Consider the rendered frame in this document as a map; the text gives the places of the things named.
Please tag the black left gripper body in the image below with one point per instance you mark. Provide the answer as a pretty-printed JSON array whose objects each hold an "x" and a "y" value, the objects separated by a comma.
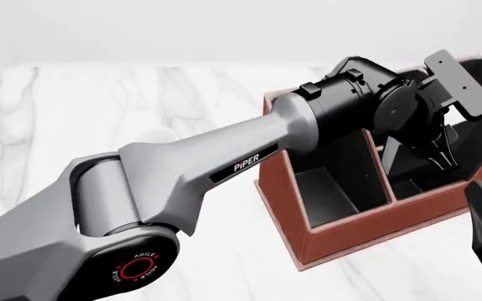
[{"x": 431, "y": 122}]

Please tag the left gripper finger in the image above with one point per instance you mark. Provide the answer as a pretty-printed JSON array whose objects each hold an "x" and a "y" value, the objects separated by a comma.
[
  {"x": 451, "y": 147},
  {"x": 436, "y": 154}
]

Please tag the silver-grey left robot arm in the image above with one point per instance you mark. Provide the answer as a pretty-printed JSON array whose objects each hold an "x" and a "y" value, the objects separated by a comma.
[{"x": 207, "y": 156}]

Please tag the black book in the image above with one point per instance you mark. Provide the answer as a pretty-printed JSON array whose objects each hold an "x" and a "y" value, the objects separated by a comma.
[{"x": 400, "y": 160}]

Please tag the red-brown desk caddy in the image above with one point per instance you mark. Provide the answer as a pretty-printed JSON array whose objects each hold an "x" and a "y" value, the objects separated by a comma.
[{"x": 350, "y": 225}]

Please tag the flat plate on black stalk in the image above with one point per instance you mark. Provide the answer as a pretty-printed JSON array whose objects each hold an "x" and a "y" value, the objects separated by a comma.
[{"x": 460, "y": 83}]

